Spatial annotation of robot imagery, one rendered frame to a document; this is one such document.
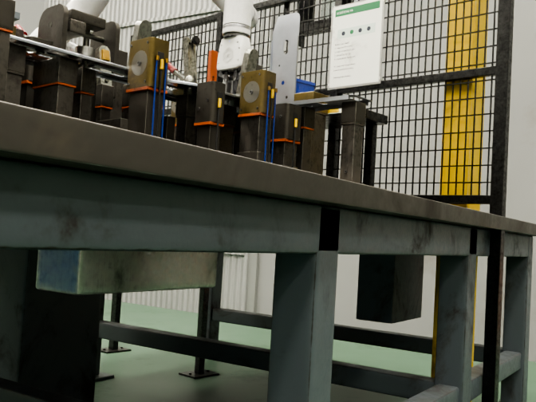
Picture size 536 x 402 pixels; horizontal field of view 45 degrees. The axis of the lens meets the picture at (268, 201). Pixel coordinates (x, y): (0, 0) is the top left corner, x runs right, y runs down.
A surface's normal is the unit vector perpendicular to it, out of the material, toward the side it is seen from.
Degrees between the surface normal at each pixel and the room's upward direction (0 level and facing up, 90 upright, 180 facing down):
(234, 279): 90
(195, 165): 90
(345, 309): 90
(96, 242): 90
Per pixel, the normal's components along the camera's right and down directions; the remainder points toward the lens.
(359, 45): -0.66, -0.07
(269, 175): 0.84, 0.02
